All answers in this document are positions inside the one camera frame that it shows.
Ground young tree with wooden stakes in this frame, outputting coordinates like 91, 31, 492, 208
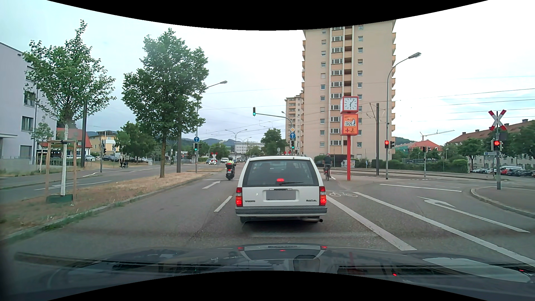
23, 20, 117, 204

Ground kerbed traffic island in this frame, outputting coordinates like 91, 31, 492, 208
471, 185, 535, 219

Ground tall leafy tree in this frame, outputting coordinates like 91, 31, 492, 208
121, 28, 210, 178

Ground red clock pillar with sign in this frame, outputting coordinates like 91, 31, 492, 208
340, 96, 359, 181

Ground tall beige tower block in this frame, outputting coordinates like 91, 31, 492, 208
301, 20, 396, 161

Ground grey pavement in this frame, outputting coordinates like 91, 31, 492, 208
330, 169, 419, 189

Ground grey building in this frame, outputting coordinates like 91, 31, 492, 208
0, 42, 57, 172

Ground curved grey lamp post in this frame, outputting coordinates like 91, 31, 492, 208
385, 52, 422, 180

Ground row of parked cars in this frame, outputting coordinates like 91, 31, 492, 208
471, 166, 535, 177

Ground dark pole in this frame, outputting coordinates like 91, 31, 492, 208
81, 98, 88, 169

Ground house with red roof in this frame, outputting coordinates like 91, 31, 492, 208
395, 140, 444, 153

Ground railway crossing sign with light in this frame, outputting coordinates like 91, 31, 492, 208
488, 110, 508, 190

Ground green hedge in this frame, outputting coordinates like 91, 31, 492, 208
355, 158, 470, 174

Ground dry grass median strip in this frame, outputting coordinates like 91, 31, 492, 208
0, 171, 215, 240

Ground yellow house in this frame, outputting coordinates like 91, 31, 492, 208
89, 130, 118, 156

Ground long building with brown roof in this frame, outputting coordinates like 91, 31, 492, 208
446, 119, 535, 169

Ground road markings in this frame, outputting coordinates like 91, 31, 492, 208
202, 174, 535, 265

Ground beige apartment building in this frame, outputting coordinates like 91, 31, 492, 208
285, 94, 305, 155

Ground grey side road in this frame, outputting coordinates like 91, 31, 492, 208
0, 164, 161, 205

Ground grey asphalt road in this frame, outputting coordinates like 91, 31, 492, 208
0, 162, 535, 268

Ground car's own bonnet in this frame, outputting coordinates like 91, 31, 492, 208
8, 244, 535, 298

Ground white estate car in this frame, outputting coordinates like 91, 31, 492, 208
235, 156, 328, 224

